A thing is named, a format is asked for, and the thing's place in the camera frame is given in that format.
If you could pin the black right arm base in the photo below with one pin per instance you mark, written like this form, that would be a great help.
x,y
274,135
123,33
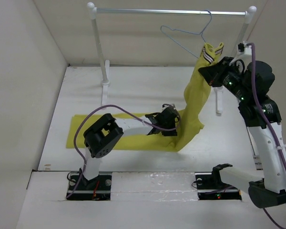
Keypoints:
x,y
210,187

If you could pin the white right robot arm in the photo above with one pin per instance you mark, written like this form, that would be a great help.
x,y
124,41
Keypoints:
x,y
249,80

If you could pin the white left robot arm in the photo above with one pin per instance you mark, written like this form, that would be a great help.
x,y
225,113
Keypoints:
x,y
102,136

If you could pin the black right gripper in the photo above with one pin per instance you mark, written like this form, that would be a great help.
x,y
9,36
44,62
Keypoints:
x,y
213,74

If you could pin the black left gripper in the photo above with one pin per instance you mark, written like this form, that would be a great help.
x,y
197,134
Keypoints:
x,y
170,133

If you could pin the white and silver clothes rack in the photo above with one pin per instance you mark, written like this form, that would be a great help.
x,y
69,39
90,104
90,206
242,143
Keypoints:
x,y
161,37

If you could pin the aluminium rail at right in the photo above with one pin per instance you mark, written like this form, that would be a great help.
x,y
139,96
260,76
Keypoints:
x,y
256,156

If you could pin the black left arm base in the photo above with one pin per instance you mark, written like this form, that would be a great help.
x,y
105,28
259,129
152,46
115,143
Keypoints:
x,y
99,189

